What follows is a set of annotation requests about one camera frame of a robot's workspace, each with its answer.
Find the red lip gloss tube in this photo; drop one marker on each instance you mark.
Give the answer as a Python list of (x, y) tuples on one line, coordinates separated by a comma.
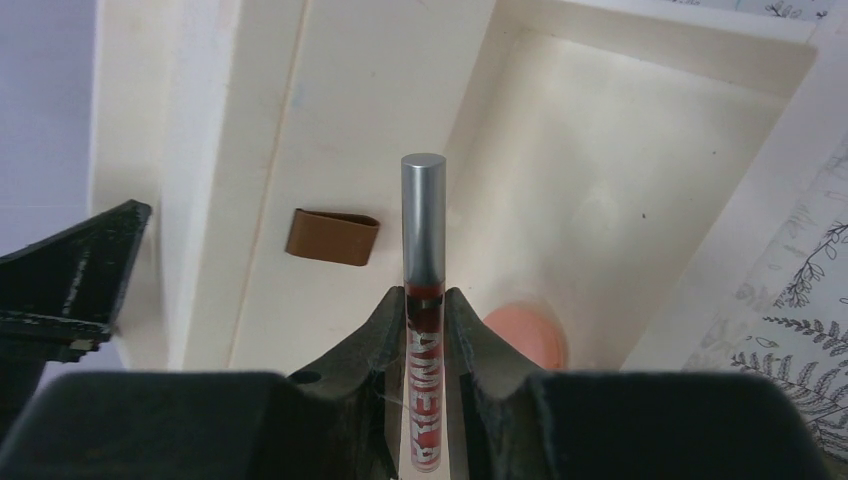
[(423, 188)]

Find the pink round makeup puff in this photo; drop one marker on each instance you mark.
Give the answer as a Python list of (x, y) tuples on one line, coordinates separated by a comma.
[(532, 331)]

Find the white drawer organizer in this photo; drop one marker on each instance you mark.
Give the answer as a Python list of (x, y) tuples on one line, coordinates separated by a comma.
[(650, 173)]

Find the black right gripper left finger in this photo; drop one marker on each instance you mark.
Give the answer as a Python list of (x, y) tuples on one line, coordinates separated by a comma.
[(332, 419)]

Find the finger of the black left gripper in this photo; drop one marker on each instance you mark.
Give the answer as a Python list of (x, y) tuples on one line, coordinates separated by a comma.
[(61, 296)]

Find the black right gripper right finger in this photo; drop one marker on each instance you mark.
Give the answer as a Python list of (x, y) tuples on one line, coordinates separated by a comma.
[(508, 418)]

